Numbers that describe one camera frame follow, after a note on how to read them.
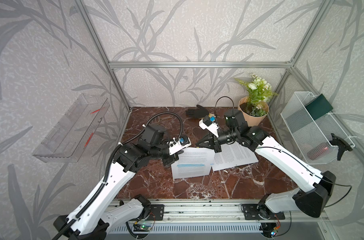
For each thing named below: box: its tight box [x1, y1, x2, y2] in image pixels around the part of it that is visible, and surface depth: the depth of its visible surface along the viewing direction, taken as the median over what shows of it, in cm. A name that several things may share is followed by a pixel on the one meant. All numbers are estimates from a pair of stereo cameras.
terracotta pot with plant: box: [234, 73, 279, 127], surface depth 96 cm
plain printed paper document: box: [211, 140, 259, 172], surface depth 93 cm
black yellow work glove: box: [185, 104, 212, 119], surface depth 122 cm
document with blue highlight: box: [171, 147, 215, 180], surface depth 74 cm
